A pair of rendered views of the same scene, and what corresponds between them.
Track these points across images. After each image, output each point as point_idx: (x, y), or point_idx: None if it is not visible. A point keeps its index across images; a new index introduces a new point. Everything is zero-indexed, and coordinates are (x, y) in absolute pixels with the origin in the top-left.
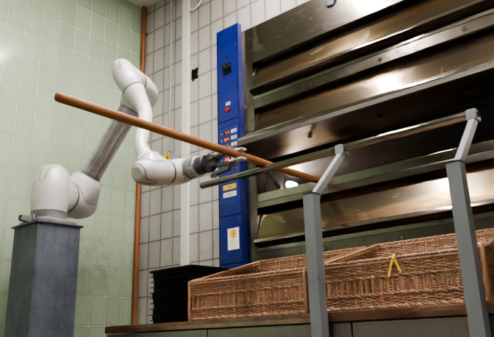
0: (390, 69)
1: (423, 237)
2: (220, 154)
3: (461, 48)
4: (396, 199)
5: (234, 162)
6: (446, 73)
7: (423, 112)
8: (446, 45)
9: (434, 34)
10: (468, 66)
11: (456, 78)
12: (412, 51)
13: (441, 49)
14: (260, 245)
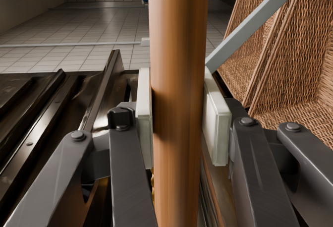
0: (4, 224)
1: None
2: (137, 189)
3: (46, 152)
4: (229, 216)
5: (232, 105)
6: (86, 111)
7: (104, 185)
8: (29, 167)
9: (8, 164)
10: (91, 100)
11: (99, 104)
12: (6, 186)
13: (30, 170)
14: None
